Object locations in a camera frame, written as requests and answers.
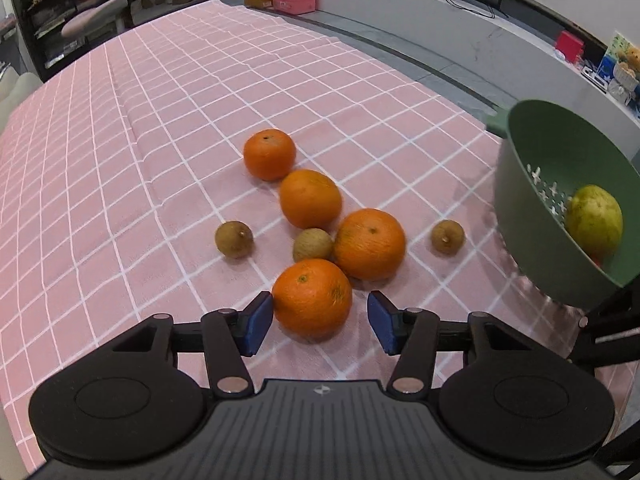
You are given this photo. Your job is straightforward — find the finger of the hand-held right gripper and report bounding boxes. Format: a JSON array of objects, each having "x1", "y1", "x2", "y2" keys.
[{"x1": 567, "y1": 287, "x2": 640, "y2": 368}]

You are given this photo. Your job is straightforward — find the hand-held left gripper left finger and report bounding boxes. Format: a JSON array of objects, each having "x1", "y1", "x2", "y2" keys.
[{"x1": 111, "y1": 291, "x2": 275, "y2": 395}]

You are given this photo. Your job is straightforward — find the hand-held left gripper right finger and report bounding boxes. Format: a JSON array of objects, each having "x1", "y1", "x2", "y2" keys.
[{"x1": 366, "y1": 290, "x2": 533, "y2": 395}]

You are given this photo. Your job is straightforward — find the orange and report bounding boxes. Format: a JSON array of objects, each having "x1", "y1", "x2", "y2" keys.
[
  {"x1": 271, "y1": 258, "x2": 353, "y2": 339},
  {"x1": 279, "y1": 169, "x2": 344, "y2": 231},
  {"x1": 243, "y1": 129, "x2": 297, "y2": 182},
  {"x1": 333, "y1": 208, "x2": 407, "y2": 282}
]

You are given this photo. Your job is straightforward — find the brown kiwi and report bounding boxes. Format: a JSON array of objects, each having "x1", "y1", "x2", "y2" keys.
[{"x1": 431, "y1": 219, "x2": 466, "y2": 256}]

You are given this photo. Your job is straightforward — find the green colander bowl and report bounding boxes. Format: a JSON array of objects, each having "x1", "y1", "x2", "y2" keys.
[{"x1": 482, "y1": 99, "x2": 640, "y2": 313}]

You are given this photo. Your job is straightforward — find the yellow-green pear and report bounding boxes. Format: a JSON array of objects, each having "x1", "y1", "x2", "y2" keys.
[{"x1": 565, "y1": 184, "x2": 624, "y2": 261}]

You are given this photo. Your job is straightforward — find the pink checked tablecloth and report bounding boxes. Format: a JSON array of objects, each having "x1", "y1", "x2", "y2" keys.
[{"x1": 0, "y1": 0, "x2": 628, "y2": 476}]

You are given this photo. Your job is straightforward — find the colourful toy set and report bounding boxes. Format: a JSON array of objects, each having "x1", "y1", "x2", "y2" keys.
[{"x1": 597, "y1": 30, "x2": 640, "y2": 107}]

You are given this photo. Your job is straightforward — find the red box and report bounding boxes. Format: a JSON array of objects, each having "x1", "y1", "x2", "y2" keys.
[{"x1": 554, "y1": 30, "x2": 586, "y2": 65}]

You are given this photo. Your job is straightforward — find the white marble tv counter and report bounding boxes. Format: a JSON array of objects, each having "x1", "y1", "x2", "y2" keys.
[{"x1": 243, "y1": 0, "x2": 640, "y2": 122}]

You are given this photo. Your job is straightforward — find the beige sofa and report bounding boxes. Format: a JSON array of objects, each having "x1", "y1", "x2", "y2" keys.
[{"x1": 0, "y1": 72, "x2": 42, "y2": 131}]

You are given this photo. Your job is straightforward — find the black glass display cabinet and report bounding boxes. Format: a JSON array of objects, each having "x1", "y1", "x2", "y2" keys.
[{"x1": 10, "y1": 0, "x2": 208, "y2": 73}]

